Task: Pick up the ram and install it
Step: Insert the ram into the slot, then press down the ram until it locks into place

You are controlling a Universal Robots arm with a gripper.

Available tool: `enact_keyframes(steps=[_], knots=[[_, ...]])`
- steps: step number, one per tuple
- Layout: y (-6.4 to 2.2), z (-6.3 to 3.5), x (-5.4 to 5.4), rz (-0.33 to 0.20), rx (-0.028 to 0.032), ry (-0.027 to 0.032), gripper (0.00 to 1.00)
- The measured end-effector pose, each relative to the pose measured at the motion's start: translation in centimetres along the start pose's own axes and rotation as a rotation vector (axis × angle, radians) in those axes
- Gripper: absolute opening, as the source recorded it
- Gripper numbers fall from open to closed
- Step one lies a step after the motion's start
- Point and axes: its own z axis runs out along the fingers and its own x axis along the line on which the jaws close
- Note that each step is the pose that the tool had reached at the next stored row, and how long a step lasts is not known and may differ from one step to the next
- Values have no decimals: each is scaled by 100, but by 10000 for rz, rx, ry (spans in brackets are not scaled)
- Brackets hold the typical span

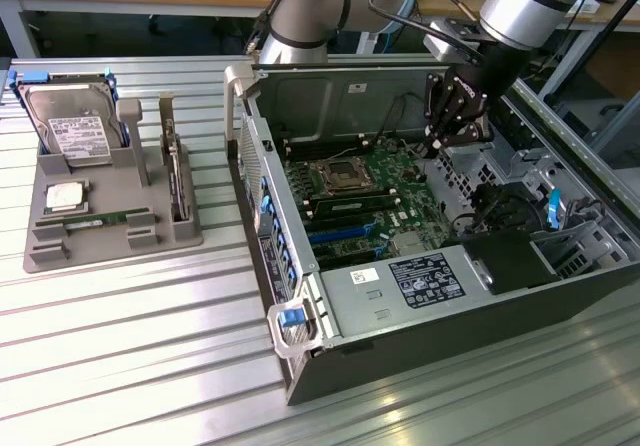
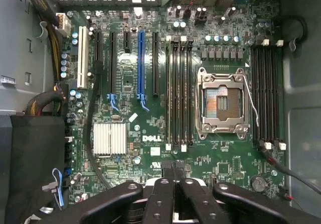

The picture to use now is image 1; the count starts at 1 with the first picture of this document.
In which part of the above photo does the green motherboard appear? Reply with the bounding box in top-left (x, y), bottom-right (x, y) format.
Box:
top-left (281, 138), bottom-right (454, 273)

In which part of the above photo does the green RAM stick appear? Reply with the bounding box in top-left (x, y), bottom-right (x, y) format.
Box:
top-left (41, 207), bottom-right (152, 229)

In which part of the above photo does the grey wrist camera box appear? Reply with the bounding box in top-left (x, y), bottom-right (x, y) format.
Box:
top-left (422, 17), bottom-right (485, 63)

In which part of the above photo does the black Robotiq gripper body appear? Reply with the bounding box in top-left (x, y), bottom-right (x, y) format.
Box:
top-left (443, 65), bottom-right (491, 128)

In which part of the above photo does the black wire inside case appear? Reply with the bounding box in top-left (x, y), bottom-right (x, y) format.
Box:
top-left (378, 92), bottom-right (427, 140)

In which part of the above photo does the installed black RAM stick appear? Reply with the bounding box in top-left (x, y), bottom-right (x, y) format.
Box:
top-left (314, 195), bottom-right (397, 218)

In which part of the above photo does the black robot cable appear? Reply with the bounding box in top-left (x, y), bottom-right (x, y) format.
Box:
top-left (368, 0), bottom-right (484, 62)

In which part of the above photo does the small silver chipset heatsink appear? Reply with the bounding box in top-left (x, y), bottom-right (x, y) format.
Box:
top-left (391, 232), bottom-right (425, 258)

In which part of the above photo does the blue expansion slot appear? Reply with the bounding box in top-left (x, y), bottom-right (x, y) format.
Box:
top-left (306, 224), bottom-right (377, 246)

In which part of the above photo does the open black PC case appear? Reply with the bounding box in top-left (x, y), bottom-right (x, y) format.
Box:
top-left (223, 59), bottom-right (640, 407)

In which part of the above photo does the CPU socket with metal frame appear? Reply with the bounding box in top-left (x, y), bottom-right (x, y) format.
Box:
top-left (309, 157), bottom-right (372, 198)

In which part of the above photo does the blue drive bay latch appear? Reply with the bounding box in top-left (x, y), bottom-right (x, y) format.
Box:
top-left (546, 189), bottom-right (562, 231)

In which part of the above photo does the grey power supply unit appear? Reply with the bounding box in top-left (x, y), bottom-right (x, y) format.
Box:
top-left (318, 244), bottom-right (497, 350)

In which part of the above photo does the silver CPU chip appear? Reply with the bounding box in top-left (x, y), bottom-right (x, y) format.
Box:
top-left (44, 182), bottom-right (87, 212)

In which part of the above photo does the hard disk in blue bracket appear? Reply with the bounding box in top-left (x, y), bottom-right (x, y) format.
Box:
top-left (6, 67), bottom-right (126, 169)

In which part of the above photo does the grey plastic parts rack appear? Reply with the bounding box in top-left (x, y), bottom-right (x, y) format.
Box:
top-left (22, 97), bottom-right (206, 275)

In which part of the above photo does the graphics card with metal bracket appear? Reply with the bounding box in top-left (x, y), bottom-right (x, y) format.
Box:
top-left (158, 92), bottom-right (195, 223)

